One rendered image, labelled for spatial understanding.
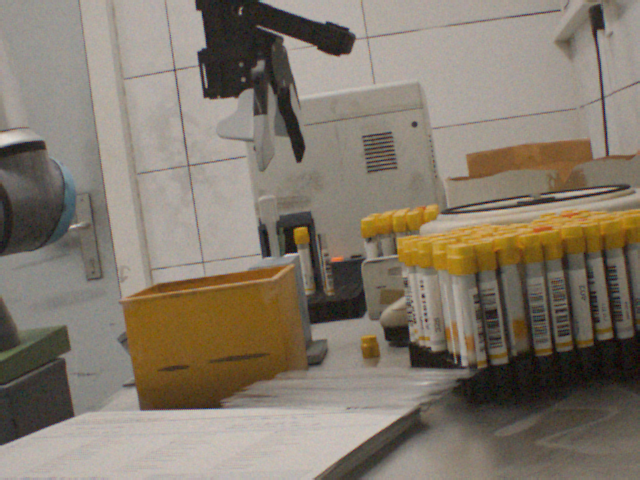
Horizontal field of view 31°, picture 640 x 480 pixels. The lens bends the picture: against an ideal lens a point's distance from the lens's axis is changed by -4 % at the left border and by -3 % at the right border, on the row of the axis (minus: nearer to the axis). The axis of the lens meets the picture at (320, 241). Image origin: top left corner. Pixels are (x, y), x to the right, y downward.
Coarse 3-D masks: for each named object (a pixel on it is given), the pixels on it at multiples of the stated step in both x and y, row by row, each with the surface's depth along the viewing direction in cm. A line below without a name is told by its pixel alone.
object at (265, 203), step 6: (264, 198) 115; (270, 198) 115; (258, 204) 116; (264, 204) 115; (270, 204) 115; (264, 210) 115; (270, 210) 115; (264, 216) 115; (270, 216) 115; (264, 222) 116; (270, 222) 116
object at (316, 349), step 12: (264, 264) 113; (276, 264) 111; (288, 264) 111; (300, 264) 120; (300, 276) 119; (300, 288) 117; (300, 300) 116; (300, 312) 114; (312, 348) 116; (324, 348) 117; (312, 360) 112
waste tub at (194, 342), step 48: (192, 288) 108; (240, 288) 95; (288, 288) 102; (144, 336) 96; (192, 336) 96; (240, 336) 95; (288, 336) 98; (144, 384) 96; (192, 384) 96; (240, 384) 95
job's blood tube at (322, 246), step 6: (318, 234) 150; (324, 234) 150; (318, 240) 150; (324, 240) 150; (318, 246) 150; (324, 246) 150; (318, 252) 150; (324, 252) 150; (324, 258) 150; (324, 264) 150; (324, 270) 150; (330, 270) 150; (324, 276) 150; (330, 276) 150; (324, 282) 150; (330, 282) 150; (324, 288) 150; (330, 288) 150; (330, 294) 150
